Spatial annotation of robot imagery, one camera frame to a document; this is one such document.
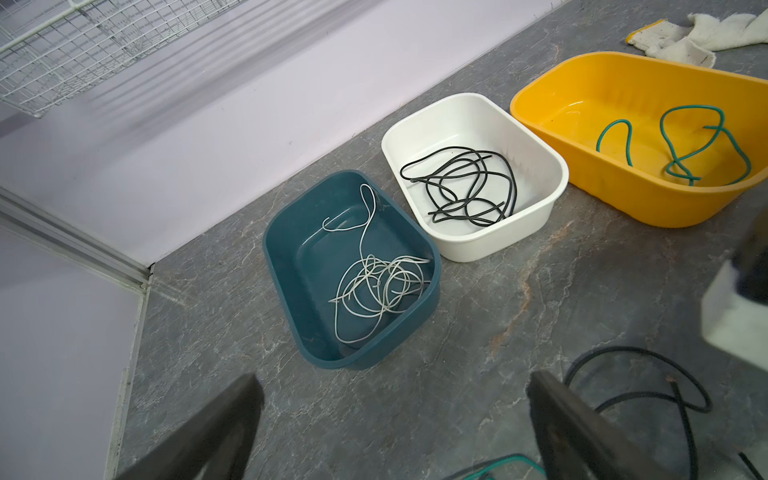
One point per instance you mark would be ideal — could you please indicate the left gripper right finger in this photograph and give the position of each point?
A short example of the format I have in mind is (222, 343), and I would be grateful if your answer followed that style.
(577, 443)

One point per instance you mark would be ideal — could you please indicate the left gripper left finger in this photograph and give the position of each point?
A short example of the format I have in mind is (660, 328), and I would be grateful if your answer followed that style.
(215, 443)

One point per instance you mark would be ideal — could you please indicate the dark teal plastic bin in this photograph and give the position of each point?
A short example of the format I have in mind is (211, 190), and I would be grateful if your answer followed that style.
(355, 274)

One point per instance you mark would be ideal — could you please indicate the white plastic bin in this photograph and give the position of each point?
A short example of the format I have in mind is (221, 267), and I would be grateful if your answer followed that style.
(476, 179)

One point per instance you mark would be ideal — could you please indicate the yellow plastic bin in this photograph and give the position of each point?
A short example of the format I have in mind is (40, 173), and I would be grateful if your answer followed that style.
(666, 143)

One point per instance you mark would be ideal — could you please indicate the white knit glove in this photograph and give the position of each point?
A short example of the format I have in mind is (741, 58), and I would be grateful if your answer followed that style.
(698, 44)

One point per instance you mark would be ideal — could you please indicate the long white wire basket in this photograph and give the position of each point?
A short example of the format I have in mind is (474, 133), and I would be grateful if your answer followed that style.
(52, 51)

